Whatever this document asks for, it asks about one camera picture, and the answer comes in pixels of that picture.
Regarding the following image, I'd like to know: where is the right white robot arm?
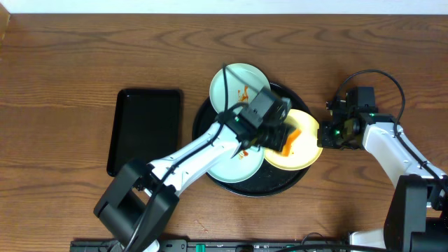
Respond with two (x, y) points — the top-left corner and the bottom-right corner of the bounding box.
(317, 113), (447, 251)

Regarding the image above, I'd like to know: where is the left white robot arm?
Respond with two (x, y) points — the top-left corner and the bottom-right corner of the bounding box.
(94, 111), (294, 251)

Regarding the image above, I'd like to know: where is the black rectangular tray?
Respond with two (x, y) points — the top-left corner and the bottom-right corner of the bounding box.
(106, 88), (183, 176)

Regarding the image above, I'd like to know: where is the orange sponge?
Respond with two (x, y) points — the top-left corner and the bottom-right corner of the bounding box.
(281, 129), (302, 157)

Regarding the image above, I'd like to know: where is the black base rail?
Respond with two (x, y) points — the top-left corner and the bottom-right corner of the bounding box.
(69, 236), (348, 252)

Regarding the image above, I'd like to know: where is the yellow plate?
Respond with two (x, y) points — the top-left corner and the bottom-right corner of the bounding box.
(265, 109), (323, 171)

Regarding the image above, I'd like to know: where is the light green plate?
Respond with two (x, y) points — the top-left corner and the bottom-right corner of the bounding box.
(208, 147), (265, 183)
(209, 63), (270, 113)

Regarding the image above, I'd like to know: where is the black round tray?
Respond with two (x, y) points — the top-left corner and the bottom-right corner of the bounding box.
(192, 82), (311, 197)

